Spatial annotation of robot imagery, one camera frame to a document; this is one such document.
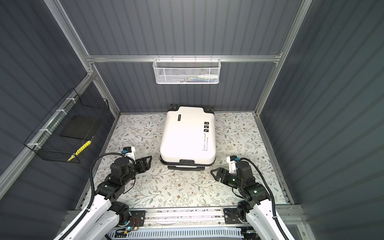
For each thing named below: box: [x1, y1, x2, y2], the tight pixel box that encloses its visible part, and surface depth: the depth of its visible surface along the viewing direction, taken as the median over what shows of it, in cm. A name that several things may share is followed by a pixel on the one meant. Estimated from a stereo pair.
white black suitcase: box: [160, 104, 217, 171], surface depth 82 cm
